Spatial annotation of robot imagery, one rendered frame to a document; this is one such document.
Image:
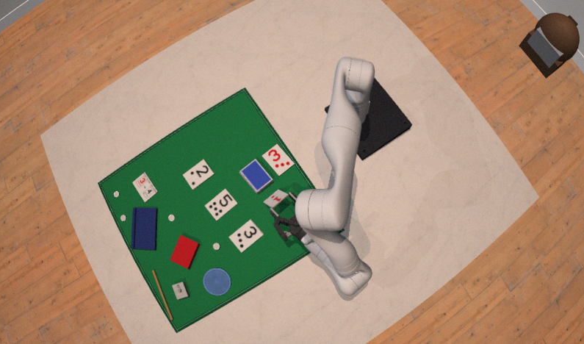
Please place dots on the red flat box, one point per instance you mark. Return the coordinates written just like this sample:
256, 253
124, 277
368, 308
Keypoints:
184, 252

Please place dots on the blue round coaster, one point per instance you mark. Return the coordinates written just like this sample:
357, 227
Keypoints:
217, 281

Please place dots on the white rules card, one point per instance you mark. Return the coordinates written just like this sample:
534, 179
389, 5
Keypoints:
144, 187

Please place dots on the blue card stack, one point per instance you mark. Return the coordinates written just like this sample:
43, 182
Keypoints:
256, 175

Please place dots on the blue rectangular card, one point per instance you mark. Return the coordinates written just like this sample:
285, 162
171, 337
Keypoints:
275, 198

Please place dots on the beige card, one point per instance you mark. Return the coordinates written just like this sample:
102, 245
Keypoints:
278, 160
198, 174
221, 204
245, 236

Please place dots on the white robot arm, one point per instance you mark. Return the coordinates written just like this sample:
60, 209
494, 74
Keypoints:
319, 210

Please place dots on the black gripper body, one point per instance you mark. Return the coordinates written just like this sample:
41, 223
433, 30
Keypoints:
296, 230

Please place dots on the dark blue rectangular tile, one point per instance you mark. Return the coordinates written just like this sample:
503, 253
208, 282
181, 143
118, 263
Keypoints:
143, 230

